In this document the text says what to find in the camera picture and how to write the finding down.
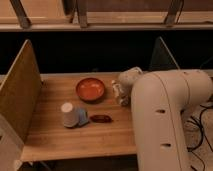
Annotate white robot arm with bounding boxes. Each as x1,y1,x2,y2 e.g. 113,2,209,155
118,67,213,171

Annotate light blue cup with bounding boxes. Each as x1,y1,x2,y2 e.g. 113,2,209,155
77,108,89,126

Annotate left wooden side panel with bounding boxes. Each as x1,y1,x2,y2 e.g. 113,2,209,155
0,39,43,171

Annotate right wooden side panel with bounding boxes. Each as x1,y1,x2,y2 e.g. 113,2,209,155
149,37,179,71

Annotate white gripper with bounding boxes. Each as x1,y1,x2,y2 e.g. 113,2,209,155
118,67,143,93

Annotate black cables on floor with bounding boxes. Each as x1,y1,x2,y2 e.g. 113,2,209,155
185,56,213,171

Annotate dark red small object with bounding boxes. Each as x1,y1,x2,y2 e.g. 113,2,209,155
90,115,113,123

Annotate white plastic bottle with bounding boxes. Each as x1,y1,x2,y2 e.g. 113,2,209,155
111,80,129,106

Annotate orange ceramic bowl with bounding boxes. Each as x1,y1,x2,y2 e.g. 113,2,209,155
76,78,105,102

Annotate wooden side panel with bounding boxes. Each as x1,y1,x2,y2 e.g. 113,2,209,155
0,39,43,171
149,37,179,71

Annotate white paper cup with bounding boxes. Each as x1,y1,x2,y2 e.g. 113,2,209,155
61,102,79,128

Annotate wooden shelf with brackets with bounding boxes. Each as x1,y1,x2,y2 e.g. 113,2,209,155
0,0,213,32

